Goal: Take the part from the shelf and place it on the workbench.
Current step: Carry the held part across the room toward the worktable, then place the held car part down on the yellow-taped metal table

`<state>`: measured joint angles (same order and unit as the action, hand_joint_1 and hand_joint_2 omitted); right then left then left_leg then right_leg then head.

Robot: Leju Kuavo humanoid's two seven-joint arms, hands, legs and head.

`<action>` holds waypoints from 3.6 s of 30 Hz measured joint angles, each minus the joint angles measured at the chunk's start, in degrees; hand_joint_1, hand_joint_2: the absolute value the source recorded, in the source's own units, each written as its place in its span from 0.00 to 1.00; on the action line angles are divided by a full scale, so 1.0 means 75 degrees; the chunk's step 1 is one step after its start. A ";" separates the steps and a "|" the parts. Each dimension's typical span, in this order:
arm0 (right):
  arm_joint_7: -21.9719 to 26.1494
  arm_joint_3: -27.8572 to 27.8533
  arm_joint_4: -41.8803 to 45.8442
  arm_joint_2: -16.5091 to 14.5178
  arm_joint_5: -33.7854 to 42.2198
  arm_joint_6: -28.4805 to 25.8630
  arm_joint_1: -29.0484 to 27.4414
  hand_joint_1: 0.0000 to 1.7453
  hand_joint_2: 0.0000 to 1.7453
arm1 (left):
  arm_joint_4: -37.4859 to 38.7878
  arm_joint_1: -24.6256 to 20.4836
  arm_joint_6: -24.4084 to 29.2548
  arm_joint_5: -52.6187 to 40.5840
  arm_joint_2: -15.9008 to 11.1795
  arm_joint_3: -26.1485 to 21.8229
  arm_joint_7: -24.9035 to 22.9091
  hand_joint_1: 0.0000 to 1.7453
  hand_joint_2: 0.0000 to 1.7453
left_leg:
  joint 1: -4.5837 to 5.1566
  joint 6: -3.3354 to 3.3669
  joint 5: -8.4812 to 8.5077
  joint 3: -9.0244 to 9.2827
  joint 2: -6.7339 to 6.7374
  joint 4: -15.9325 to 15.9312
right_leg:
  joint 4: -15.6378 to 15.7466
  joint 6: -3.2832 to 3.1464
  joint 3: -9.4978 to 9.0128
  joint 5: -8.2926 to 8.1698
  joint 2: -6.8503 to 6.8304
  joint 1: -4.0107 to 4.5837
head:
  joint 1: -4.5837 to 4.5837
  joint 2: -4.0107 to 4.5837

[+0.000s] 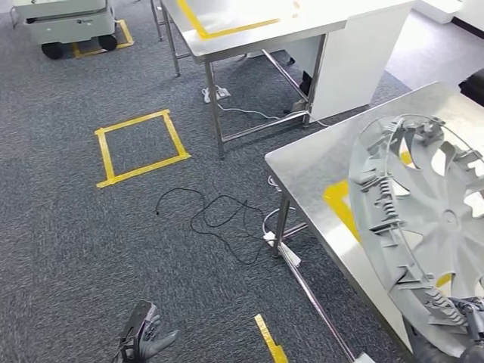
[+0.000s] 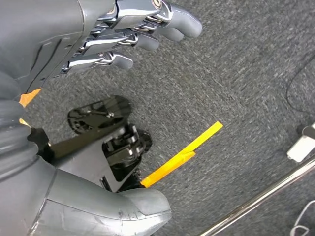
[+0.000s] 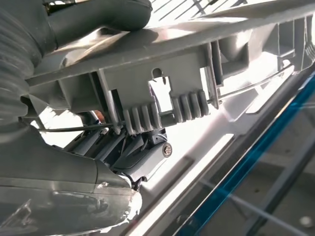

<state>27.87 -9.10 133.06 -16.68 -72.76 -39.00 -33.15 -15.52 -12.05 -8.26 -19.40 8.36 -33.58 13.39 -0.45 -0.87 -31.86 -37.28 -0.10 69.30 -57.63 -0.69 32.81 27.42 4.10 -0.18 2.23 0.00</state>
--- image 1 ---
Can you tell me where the white cable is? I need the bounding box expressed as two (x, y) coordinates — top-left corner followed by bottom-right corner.
(261, 175), (296, 237)
(217, 102), (331, 129)

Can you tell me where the yellow floor tape outline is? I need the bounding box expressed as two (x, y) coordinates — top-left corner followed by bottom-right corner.
(71, 19), (134, 59)
(254, 314), (289, 363)

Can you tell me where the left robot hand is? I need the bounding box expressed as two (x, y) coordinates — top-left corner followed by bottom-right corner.
(118, 299), (181, 363)

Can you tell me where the steel table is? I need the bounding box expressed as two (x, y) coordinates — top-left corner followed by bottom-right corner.
(150, 0), (349, 161)

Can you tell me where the grey plastic wheel cover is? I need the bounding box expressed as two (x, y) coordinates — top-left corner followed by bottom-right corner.
(347, 113), (484, 359)

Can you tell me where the yellow floor tape square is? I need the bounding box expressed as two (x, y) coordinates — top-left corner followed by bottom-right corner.
(94, 109), (192, 190)

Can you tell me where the white wheeled cart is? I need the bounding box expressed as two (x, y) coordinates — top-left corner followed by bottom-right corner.
(9, 0), (119, 60)

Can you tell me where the black floor cable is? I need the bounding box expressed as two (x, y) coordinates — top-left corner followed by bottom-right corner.
(155, 188), (270, 266)

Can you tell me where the white desk panel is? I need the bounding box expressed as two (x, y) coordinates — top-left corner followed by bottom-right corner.
(283, 0), (417, 123)

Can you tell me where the yellow tape rectangle outline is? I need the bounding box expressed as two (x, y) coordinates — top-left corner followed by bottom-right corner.
(175, 0), (282, 41)

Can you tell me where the white power strip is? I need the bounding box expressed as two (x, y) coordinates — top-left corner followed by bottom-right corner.
(201, 85), (231, 104)
(263, 230), (302, 268)

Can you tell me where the steel workbench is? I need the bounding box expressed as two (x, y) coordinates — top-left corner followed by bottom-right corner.
(264, 81), (484, 363)

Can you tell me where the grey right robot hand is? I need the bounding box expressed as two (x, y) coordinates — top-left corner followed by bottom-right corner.
(448, 296), (484, 363)

